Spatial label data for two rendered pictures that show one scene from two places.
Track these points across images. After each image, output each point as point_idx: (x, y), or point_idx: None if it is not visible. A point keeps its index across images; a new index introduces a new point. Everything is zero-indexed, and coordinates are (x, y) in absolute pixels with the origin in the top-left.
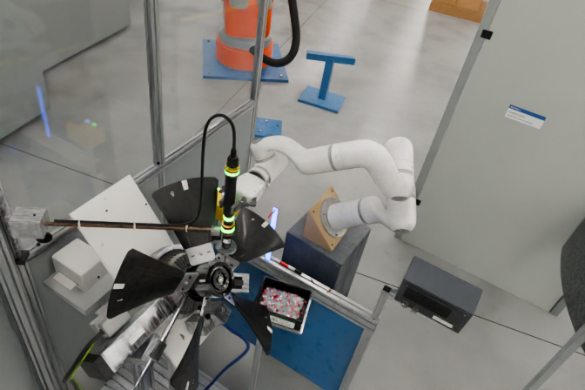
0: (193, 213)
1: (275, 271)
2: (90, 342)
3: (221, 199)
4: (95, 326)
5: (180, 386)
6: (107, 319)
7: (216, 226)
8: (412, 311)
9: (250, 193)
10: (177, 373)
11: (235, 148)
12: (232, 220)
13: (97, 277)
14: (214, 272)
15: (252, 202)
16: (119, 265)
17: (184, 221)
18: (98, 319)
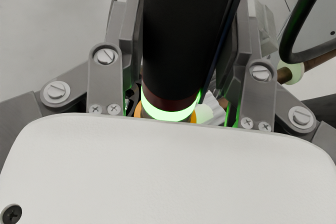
0: (326, 123)
1: None
2: None
3: None
4: (262, 5)
5: (109, 14)
6: (254, 3)
7: (208, 117)
8: None
9: (59, 148)
10: None
11: None
12: (141, 99)
13: (333, 31)
14: (141, 92)
15: (16, 118)
16: (333, 72)
17: (323, 107)
18: (267, 12)
